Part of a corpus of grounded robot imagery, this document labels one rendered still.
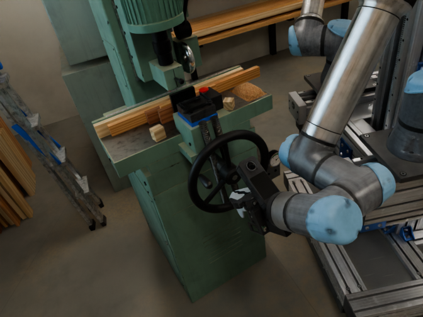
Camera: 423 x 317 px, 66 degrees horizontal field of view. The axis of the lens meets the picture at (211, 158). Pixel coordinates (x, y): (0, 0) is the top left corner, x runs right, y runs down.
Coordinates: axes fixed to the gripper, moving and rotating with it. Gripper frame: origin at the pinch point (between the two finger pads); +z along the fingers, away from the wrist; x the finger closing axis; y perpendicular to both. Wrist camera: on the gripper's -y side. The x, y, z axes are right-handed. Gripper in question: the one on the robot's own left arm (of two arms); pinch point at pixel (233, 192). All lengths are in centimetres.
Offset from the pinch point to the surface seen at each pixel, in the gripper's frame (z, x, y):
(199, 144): 19.4, 4.2, -12.6
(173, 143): 29.0, -0.3, -15.6
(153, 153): 29.6, -7.3, -15.4
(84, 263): 125, -47, 31
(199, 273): 64, -2, 44
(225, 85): 38, 30, -27
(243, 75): 37, 39, -28
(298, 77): 188, 195, -15
